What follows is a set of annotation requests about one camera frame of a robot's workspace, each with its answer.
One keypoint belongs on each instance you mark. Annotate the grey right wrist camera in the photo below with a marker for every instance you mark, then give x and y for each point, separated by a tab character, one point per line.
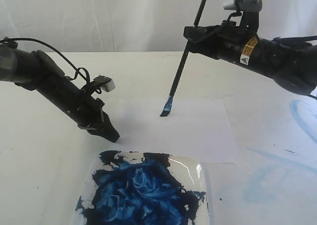
243	5

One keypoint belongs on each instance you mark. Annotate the black paintbrush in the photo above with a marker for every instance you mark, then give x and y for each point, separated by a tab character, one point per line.
168	105

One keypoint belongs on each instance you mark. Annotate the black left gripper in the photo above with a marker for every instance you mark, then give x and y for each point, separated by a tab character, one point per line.
88	114

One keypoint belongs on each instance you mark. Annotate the white paper sheet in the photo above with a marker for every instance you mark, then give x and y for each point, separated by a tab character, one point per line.
195	128

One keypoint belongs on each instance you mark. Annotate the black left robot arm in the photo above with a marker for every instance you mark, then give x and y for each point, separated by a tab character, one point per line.
38	71

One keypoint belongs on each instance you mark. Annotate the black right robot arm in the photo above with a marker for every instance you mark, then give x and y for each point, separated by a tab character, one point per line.
292	67

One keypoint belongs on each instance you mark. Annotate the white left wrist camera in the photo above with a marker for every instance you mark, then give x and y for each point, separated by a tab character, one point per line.
104	83

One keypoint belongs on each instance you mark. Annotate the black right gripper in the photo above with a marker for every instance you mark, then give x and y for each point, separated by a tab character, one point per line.
228	43

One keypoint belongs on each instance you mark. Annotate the white paint palette plate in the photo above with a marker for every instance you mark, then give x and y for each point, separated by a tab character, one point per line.
134	188

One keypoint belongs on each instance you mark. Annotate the white backdrop curtain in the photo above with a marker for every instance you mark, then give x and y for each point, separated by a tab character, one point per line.
138	25

